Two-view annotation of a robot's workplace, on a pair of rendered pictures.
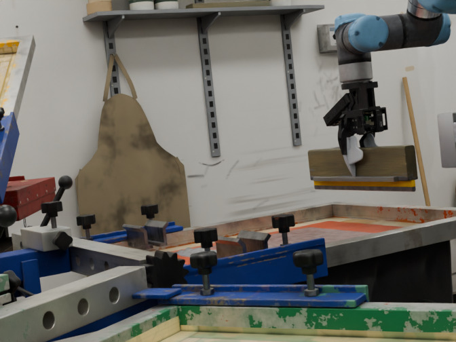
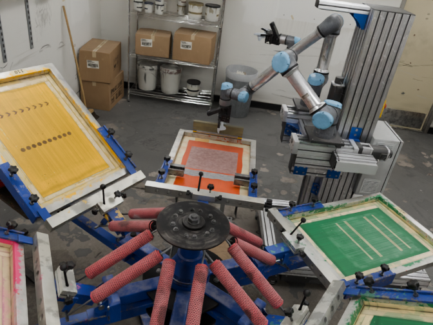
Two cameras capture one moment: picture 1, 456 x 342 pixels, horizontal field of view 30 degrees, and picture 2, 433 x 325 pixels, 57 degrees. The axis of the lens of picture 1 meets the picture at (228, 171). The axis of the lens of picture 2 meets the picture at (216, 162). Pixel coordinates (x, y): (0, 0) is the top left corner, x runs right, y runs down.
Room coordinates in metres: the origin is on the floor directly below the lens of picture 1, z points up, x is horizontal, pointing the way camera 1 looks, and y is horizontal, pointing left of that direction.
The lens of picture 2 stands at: (0.60, 1.84, 2.34)
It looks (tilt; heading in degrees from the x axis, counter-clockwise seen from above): 31 degrees down; 302
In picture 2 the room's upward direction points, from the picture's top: 8 degrees clockwise
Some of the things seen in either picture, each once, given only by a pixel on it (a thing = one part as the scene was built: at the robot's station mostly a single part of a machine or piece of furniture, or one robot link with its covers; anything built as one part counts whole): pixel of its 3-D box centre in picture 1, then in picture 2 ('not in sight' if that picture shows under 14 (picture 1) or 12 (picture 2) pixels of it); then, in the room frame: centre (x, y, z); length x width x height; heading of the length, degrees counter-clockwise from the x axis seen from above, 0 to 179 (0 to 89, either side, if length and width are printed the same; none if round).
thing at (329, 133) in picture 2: not in sight; (325, 127); (1.28, -0.52, 1.31); 0.15 x 0.15 x 0.10
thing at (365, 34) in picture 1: (372, 34); (240, 95); (1.85, -0.34, 1.39); 0.11 x 0.11 x 0.08; 6
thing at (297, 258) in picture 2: not in sight; (297, 262); (1.00, 0.28, 0.90); 1.24 x 0.06 x 0.06; 60
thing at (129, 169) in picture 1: (130, 169); not in sight; (3.80, 0.43, 1.06); 0.53 x 0.07 x 1.05; 120
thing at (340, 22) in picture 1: (353, 39); (226, 91); (1.94, -0.31, 1.39); 0.09 x 0.08 x 0.11; 6
